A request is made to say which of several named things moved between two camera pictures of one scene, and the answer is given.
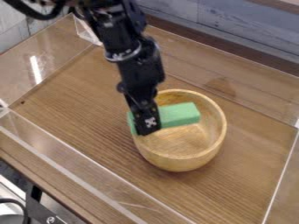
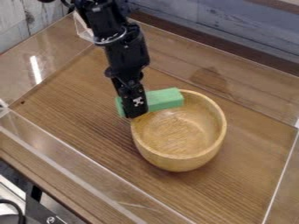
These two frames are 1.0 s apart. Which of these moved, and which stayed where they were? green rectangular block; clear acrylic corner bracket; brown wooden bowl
Moved: green rectangular block
Stayed: brown wooden bowl; clear acrylic corner bracket
